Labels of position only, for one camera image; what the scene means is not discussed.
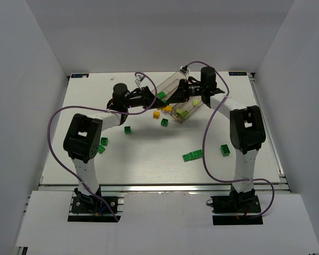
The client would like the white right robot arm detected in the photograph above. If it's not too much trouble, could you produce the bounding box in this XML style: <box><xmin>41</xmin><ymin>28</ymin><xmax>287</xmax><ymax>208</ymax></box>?
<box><xmin>166</xmin><ymin>66</ymin><xmax>266</xmax><ymax>208</ymax></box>

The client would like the clear three-compartment container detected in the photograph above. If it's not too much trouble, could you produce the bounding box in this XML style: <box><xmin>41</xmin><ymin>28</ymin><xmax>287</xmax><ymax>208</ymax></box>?
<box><xmin>157</xmin><ymin>72</ymin><xmax>203</xmax><ymax>124</ymax></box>

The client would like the long yellow lego brick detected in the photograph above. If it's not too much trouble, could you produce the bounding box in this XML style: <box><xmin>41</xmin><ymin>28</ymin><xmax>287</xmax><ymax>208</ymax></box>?
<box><xmin>160</xmin><ymin>106</ymin><xmax>172</xmax><ymax>112</ymax></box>

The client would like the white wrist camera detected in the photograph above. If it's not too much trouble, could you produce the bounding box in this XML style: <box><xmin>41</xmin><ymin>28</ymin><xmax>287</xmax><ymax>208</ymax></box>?
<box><xmin>135</xmin><ymin>73</ymin><xmax>145</xmax><ymax>89</ymax></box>
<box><xmin>179</xmin><ymin>65</ymin><xmax>190</xmax><ymax>80</ymax></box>

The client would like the small green lego brick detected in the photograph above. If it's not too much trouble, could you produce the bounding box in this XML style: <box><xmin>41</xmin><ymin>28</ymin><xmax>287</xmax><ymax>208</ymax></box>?
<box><xmin>161</xmin><ymin>118</ymin><xmax>169</xmax><ymax>127</ymax></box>

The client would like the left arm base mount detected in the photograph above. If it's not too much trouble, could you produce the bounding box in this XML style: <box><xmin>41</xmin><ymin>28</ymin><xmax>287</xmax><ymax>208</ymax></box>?
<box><xmin>68</xmin><ymin>194</ymin><xmax>124</xmax><ymax>223</ymax></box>

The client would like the long green lego plate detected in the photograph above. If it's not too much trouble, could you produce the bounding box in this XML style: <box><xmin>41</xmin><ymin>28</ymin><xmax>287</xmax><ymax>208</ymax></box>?
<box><xmin>182</xmin><ymin>149</ymin><xmax>203</xmax><ymax>162</ymax></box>

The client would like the aluminium rail front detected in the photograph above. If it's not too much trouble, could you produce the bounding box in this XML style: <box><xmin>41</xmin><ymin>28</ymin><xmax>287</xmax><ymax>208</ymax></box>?
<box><xmin>38</xmin><ymin>182</ymin><xmax>290</xmax><ymax>192</ymax></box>

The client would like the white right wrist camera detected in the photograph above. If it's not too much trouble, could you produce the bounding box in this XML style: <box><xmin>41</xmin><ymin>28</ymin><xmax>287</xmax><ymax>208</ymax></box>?
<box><xmin>179</xmin><ymin>65</ymin><xmax>190</xmax><ymax>80</ymax></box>

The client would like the green rounded lego brick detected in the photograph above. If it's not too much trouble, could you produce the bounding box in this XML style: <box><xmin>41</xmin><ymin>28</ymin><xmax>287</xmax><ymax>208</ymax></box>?
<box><xmin>124</xmin><ymin>126</ymin><xmax>131</xmax><ymax>134</ymax></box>

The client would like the small yellow lego brick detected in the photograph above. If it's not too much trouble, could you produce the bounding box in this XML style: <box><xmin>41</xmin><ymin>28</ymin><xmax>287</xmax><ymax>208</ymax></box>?
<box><xmin>153</xmin><ymin>111</ymin><xmax>160</xmax><ymax>119</ymax></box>

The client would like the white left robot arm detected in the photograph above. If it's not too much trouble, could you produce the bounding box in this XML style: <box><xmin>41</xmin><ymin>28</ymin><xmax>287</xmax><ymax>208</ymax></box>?
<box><xmin>63</xmin><ymin>83</ymin><xmax>166</xmax><ymax>212</ymax></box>

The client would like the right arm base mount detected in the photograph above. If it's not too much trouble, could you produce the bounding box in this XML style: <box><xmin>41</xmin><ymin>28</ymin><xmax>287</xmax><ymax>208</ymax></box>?
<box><xmin>206</xmin><ymin>195</ymin><xmax>263</xmax><ymax>226</ymax></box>

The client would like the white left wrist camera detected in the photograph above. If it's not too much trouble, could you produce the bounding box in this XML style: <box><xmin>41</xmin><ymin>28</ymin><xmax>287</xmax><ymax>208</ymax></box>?
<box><xmin>135</xmin><ymin>73</ymin><xmax>145</xmax><ymax>89</ymax></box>

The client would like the blue label left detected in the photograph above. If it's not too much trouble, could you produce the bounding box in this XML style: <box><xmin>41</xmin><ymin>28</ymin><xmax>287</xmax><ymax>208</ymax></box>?
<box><xmin>70</xmin><ymin>73</ymin><xmax>89</xmax><ymax>79</ymax></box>

